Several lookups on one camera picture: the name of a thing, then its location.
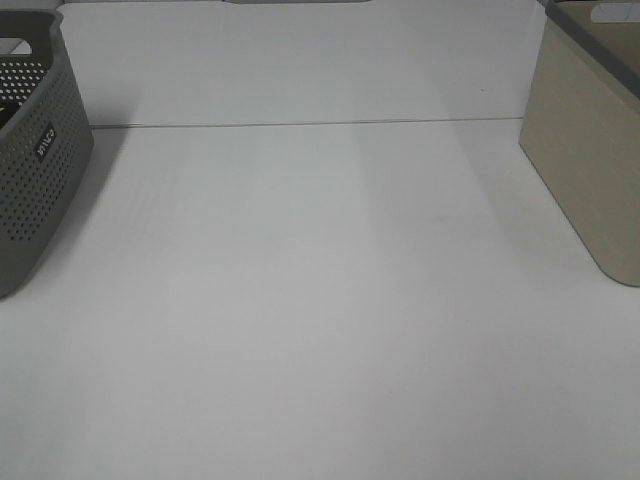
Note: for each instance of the beige storage box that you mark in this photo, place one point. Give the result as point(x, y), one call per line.
point(581, 126)

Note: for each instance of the grey perforated plastic basket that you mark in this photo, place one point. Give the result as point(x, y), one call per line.
point(46, 141)

